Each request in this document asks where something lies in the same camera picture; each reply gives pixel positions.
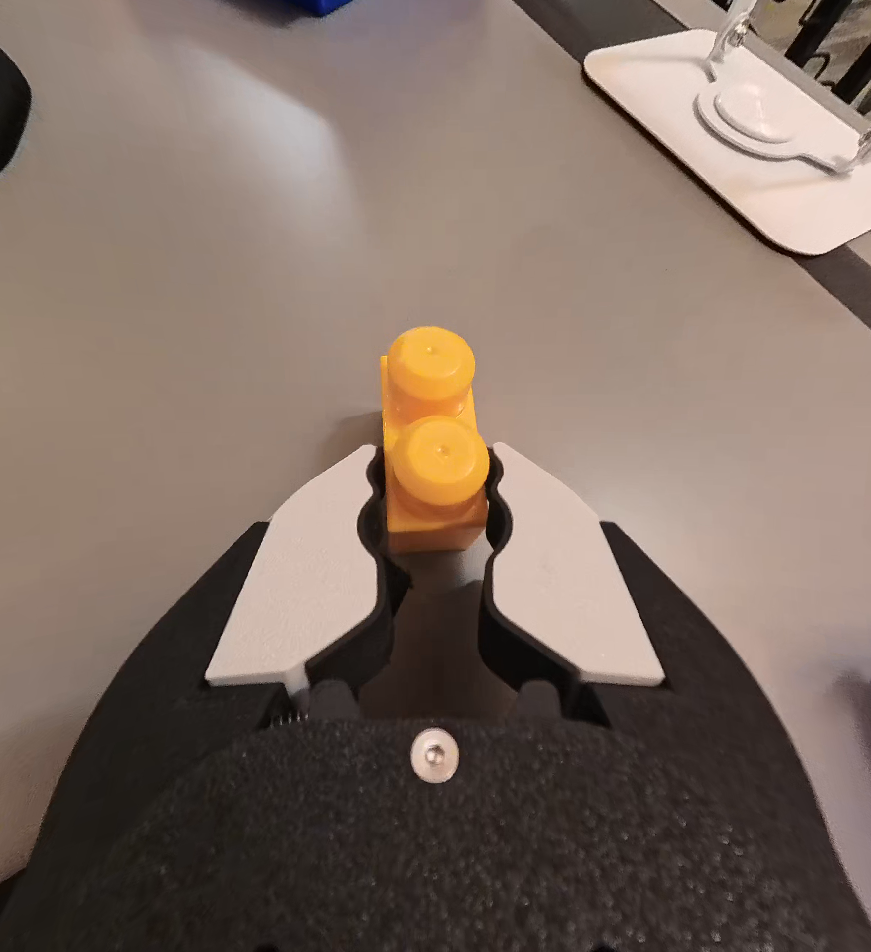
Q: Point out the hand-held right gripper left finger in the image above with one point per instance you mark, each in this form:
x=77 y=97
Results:
x=294 y=587

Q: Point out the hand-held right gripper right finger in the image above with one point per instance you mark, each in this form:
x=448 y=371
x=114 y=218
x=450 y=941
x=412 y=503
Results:
x=576 y=587

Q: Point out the yellow two-stud toy block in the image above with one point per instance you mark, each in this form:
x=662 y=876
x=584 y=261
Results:
x=435 y=461

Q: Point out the blue plastic bin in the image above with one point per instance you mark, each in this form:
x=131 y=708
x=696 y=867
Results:
x=316 y=6

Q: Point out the white document stand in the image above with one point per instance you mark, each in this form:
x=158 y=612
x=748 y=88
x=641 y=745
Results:
x=666 y=82

